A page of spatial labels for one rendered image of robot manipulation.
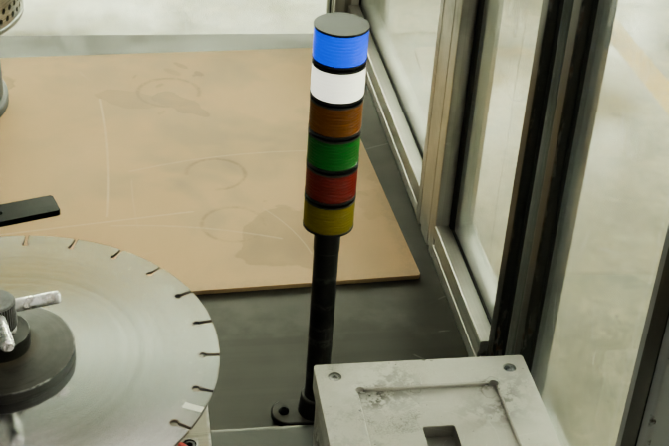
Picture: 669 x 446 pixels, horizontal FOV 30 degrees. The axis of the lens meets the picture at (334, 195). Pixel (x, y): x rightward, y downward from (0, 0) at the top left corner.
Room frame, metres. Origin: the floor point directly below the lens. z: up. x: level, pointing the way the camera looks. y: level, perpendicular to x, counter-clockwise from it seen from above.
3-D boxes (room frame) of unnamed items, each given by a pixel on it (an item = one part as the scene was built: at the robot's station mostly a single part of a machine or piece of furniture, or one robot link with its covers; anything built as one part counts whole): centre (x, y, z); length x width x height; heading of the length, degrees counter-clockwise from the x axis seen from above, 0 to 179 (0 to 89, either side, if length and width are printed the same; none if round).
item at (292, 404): (0.92, 0.00, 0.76); 0.09 x 0.03 x 0.03; 101
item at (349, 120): (0.92, 0.00, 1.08); 0.05 x 0.04 x 0.03; 11
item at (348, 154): (0.92, 0.00, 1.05); 0.05 x 0.04 x 0.03; 11
